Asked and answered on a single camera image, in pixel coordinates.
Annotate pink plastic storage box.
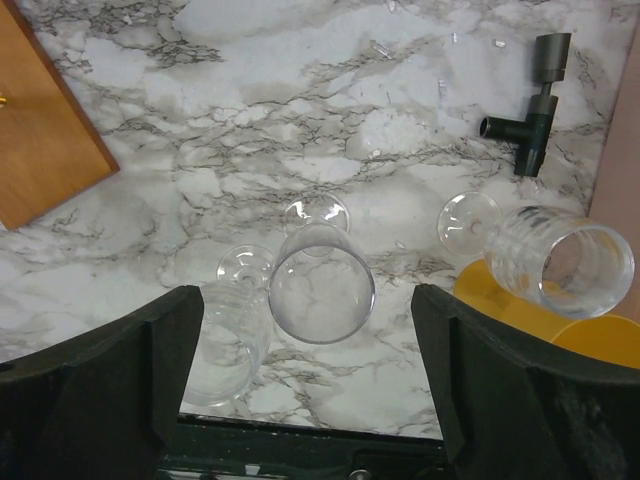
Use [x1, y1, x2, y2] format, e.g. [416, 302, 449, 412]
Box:
[587, 9, 640, 224]

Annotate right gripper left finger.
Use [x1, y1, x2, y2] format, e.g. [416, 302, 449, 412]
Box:
[1, 286, 203, 479]

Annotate wooden rack base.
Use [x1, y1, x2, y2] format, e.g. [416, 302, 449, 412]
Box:
[1, 1, 119, 230]

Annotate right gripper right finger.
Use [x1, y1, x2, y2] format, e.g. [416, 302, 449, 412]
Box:
[411, 284, 639, 479]

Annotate clear wine glass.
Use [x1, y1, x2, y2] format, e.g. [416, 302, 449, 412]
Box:
[268, 193, 376, 345]
[184, 245, 274, 407]

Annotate black cylinder piece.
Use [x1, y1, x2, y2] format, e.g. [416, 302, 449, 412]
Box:
[479, 33, 572, 177]

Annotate black mounting rail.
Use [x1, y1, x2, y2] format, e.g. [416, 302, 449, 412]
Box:
[155, 414, 456, 479]

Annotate orange wine glass on table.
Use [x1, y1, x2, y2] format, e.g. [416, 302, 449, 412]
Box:
[453, 260, 639, 369]

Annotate clear glass on table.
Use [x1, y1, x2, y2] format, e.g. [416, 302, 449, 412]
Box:
[437, 191, 635, 320]

